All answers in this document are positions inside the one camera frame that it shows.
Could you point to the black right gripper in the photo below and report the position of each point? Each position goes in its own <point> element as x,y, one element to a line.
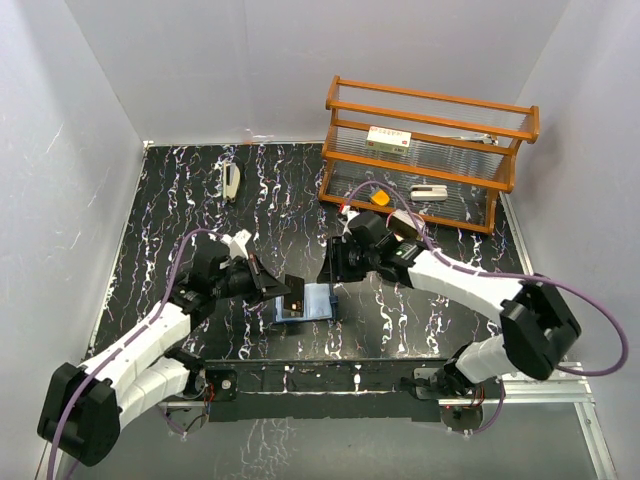
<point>335,270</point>

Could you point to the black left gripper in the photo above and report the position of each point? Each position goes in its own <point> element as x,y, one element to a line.
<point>262,284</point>

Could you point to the blue card holder wallet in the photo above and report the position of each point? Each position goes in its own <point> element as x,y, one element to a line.
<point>319,304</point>

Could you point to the stack of silver cards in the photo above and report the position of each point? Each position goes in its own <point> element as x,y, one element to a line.
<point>402,220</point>

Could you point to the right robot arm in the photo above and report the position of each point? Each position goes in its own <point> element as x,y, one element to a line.
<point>537,326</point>

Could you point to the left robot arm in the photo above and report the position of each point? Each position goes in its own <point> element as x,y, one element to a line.
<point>87,406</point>

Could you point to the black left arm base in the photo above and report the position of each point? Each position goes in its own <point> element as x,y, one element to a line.
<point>190,410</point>

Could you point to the beige oval card tray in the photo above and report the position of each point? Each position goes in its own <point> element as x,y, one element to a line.
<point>405,225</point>

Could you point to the yellow and grey tape measure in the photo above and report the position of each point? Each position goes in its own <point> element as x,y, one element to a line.
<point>380,198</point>

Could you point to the white and black stapler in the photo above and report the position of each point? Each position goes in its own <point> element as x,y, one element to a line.
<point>231,179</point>

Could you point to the white small stapler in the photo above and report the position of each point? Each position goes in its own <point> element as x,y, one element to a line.
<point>428,193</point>

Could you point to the white red small box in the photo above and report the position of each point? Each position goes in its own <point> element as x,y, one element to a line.
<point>388,140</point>

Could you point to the orange wooden shelf rack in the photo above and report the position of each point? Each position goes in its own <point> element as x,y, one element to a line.
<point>469,145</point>

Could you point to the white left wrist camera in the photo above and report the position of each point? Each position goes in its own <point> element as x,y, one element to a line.
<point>237,244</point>

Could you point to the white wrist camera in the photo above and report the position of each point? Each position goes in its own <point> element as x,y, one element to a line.
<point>346,213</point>
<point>237,244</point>

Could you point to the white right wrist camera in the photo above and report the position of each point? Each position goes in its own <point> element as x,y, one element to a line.
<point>346,213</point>

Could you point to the aluminium front rail frame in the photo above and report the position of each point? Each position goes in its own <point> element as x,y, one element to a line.
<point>369,389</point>

